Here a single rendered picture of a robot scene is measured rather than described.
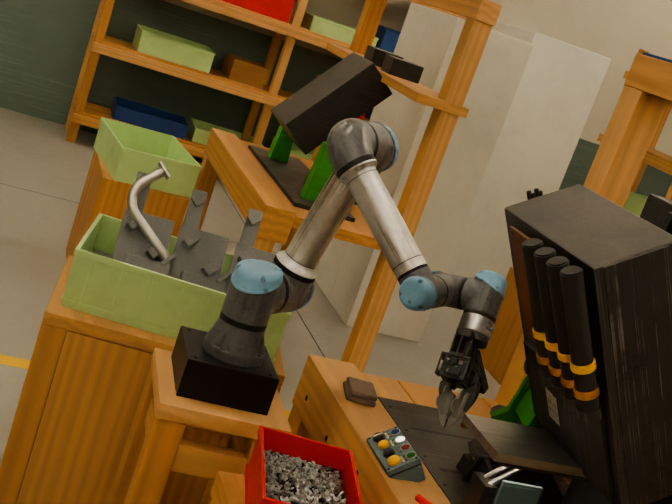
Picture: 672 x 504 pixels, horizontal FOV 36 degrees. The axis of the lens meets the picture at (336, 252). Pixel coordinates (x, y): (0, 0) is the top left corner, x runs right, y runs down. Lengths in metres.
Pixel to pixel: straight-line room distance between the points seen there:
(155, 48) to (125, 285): 5.74
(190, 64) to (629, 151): 6.05
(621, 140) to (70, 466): 1.76
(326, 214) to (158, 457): 0.69
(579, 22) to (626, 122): 7.36
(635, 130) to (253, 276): 1.12
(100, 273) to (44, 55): 6.24
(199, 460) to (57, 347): 0.62
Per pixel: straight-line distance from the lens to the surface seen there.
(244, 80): 8.69
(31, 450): 3.05
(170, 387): 2.48
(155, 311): 2.90
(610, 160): 2.89
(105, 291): 2.90
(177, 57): 8.55
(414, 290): 2.22
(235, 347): 2.45
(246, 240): 3.16
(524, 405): 2.31
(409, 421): 2.63
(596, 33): 10.33
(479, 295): 2.32
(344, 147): 2.31
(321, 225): 2.49
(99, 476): 3.06
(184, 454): 2.47
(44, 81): 9.07
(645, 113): 2.89
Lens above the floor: 1.84
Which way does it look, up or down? 14 degrees down
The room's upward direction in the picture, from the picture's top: 20 degrees clockwise
